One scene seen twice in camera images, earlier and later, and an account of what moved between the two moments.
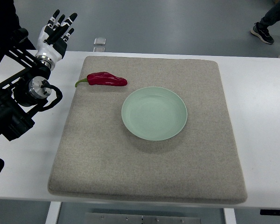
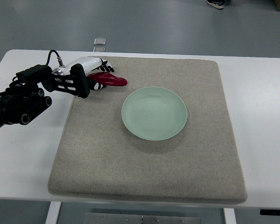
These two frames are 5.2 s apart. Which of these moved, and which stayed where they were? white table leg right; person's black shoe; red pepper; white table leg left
Moved: person's black shoe
Stayed: white table leg right; red pepper; white table leg left
